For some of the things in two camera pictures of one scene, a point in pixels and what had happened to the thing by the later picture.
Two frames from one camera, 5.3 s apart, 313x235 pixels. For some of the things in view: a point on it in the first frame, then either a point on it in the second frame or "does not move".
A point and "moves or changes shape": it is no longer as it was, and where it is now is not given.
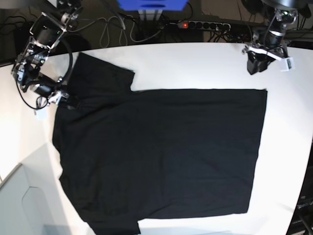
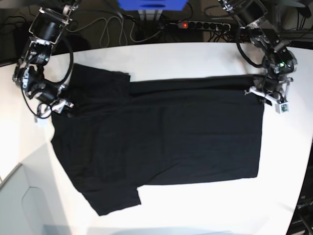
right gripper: (257, 62) -> (274, 89)
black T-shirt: (127, 155) moves or changes shape
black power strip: (216, 25) does not move
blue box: (152, 5) does not move
